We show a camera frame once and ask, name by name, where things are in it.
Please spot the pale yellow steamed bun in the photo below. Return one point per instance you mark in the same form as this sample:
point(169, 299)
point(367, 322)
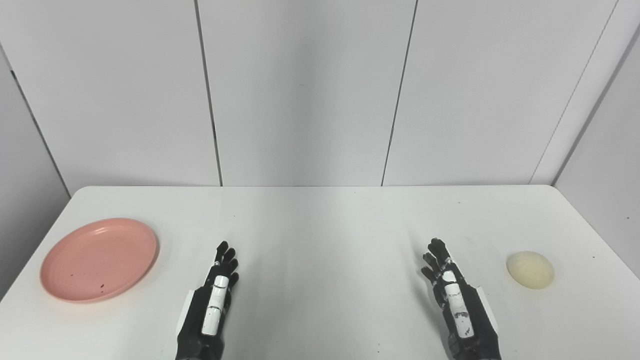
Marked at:
point(530, 270)

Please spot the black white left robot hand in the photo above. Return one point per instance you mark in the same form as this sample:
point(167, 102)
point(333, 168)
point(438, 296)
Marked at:
point(214, 305)

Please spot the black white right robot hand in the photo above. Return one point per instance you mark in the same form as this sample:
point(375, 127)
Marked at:
point(457, 305)

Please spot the pink round plate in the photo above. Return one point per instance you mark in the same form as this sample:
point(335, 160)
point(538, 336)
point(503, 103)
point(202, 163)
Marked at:
point(99, 260)

